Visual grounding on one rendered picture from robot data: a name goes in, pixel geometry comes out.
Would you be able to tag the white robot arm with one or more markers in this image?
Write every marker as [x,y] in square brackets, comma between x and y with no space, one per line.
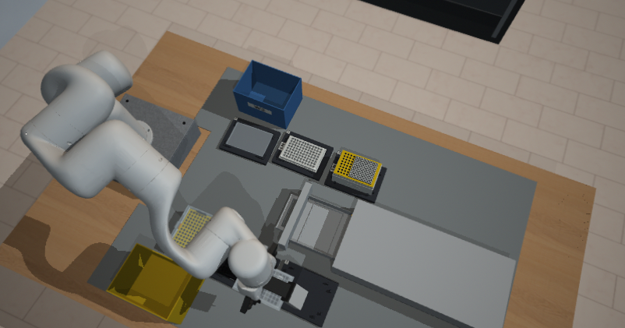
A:
[84,156]

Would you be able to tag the yellow open-top bin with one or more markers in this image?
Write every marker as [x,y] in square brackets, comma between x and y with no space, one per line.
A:
[156,284]

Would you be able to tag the blue open-top bin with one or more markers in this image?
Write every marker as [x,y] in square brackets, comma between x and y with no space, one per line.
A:
[268,94]

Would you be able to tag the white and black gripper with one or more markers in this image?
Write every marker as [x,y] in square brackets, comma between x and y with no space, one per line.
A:
[255,293]

